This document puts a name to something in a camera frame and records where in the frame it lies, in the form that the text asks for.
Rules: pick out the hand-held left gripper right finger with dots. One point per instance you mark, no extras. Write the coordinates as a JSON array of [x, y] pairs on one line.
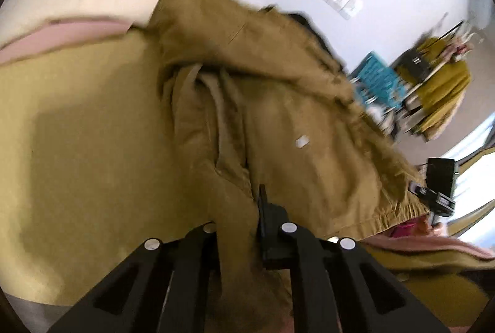
[[276, 240]]

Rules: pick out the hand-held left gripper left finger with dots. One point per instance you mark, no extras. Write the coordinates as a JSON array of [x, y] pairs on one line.
[[197, 251]]

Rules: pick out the olive brown jacket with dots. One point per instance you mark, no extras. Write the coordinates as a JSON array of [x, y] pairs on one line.
[[290, 116]]

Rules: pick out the person's right forearm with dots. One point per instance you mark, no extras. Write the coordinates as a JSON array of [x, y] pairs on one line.
[[456, 246]]

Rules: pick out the yellow hanging garment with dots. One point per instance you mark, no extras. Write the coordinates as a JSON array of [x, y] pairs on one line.
[[444, 93]]

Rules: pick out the black handbag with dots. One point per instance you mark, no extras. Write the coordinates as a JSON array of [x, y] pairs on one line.
[[417, 64]]

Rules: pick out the blue plastic basket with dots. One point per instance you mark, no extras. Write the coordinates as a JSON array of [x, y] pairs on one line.
[[377, 79]]

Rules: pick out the patterned bed sheet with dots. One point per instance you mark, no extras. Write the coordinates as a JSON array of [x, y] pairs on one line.
[[96, 143]]

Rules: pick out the pink folded garment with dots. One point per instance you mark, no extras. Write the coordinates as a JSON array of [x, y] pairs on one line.
[[58, 35]]

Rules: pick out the white wall switch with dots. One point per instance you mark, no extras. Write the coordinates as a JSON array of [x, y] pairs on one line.
[[351, 8]]

